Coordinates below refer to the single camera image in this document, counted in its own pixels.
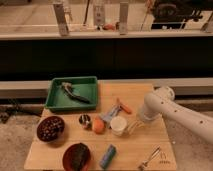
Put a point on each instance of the small dark shiny ball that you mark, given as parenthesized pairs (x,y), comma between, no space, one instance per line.
(85,121)

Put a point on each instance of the dark purple bowl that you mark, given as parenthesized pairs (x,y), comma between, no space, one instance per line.
(50,129)

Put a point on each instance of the red bowl with dark contents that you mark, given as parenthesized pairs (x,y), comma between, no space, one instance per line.
(76,158)

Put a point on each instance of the pale yellow banana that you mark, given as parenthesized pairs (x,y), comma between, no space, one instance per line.
(129,129)

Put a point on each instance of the green plastic tray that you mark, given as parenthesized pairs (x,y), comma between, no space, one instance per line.
(86,86)

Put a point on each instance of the orange fruit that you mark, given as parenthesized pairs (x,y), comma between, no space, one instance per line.
(98,125)

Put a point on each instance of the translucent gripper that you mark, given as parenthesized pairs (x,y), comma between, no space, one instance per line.
(138,123)

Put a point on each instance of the orange carrot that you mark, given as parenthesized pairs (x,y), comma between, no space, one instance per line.
(124,107)

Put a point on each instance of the light blue tool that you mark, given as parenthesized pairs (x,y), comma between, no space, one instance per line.
(109,115)

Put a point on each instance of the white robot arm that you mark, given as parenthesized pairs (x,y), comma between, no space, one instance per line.
(161,101)

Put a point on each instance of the wooden table board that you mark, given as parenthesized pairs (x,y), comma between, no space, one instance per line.
(130,150)

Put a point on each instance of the dark tool in tray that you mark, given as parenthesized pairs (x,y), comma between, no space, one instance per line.
(69,91)

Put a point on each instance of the white round cup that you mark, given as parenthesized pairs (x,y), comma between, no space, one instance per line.
(118,125)

